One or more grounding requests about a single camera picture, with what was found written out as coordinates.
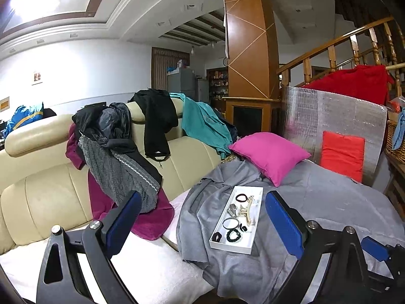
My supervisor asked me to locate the beige leather sofa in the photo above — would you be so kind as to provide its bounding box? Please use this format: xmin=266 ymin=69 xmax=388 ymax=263
xmin=0 ymin=97 xmax=241 ymax=257

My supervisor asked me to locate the wicker basket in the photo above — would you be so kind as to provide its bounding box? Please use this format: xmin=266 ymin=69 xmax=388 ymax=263
xmin=384 ymin=119 xmax=405 ymax=165

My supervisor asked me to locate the dark grey jacket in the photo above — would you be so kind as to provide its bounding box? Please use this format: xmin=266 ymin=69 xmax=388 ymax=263
xmin=72 ymin=102 xmax=163 ymax=184

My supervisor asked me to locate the red cloth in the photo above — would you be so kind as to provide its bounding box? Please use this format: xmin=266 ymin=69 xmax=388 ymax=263
xmin=300 ymin=65 xmax=394 ymax=106

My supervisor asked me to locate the black garment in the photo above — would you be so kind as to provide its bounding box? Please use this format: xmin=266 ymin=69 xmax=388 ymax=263
xmin=128 ymin=89 xmax=179 ymax=160

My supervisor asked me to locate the grey knit garment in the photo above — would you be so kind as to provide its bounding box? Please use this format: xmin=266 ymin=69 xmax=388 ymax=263
xmin=78 ymin=135 xmax=160 ymax=214

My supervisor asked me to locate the cream claw hair clip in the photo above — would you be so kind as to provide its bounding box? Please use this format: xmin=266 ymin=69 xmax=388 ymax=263
xmin=239 ymin=195 xmax=256 ymax=227

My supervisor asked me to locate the white seat cloth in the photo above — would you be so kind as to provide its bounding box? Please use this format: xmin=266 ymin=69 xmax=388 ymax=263
xmin=0 ymin=193 xmax=216 ymax=304

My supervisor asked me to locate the silver insulation panel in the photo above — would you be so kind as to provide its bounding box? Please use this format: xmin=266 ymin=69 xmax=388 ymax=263
xmin=280 ymin=85 xmax=388 ymax=184

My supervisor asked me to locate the blue cloth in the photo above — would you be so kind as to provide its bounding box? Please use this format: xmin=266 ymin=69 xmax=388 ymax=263
xmin=392 ymin=107 xmax=405 ymax=151

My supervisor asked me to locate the blue bag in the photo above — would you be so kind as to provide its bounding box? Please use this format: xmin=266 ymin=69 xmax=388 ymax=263
xmin=4 ymin=102 xmax=44 ymax=140

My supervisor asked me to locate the grey blanket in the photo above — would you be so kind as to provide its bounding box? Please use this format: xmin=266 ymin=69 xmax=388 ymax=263
xmin=176 ymin=158 xmax=405 ymax=298

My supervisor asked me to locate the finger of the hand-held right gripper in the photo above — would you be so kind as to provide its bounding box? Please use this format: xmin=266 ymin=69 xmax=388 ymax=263
xmin=361 ymin=236 xmax=399 ymax=262

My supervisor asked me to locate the red pillow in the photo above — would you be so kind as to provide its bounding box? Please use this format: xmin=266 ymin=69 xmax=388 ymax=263
xmin=319 ymin=130 xmax=366 ymax=182

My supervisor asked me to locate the teal garment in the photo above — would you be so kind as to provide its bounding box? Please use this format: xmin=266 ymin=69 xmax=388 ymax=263
xmin=169 ymin=92 xmax=234 ymax=159

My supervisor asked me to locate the wooden pillar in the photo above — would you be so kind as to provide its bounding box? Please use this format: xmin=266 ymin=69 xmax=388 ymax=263
xmin=222 ymin=0 xmax=279 ymax=99

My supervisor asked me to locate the magenta towel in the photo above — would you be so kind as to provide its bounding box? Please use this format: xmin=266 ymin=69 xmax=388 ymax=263
xmin=66 ymin=123 xmax=175 ymax=240

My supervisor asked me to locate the pink pillow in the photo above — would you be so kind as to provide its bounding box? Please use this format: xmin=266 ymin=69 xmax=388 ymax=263
xmin=228 ymin=132 xmax=312 ymax=187

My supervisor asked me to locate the shelf with goods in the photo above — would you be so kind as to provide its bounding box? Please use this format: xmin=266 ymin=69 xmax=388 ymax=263
xmin=206 ymin=68 xmax=229 ymax=102

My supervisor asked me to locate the wooden stair railing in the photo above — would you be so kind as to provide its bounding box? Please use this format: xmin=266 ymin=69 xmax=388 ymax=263
xmin=277 ymin=16 xmax=405 ymax=92

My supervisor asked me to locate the white tray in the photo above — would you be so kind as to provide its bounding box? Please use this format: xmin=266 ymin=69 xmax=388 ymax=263
xmin=209 ymin=185 xmax=264 ymax=255

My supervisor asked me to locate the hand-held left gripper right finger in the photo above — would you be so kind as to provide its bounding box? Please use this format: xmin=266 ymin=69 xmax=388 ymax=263
xmin=265 ymin=191 xmax=377 ymax=304

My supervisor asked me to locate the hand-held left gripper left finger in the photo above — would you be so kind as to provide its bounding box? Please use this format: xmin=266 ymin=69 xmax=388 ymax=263
xmin=36 ymin=191 xmax=143 ymax=304

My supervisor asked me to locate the grey refrigerator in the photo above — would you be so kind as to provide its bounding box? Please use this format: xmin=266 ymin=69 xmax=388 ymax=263
xmin=167 ymin=68 xmax=209 ymax=103

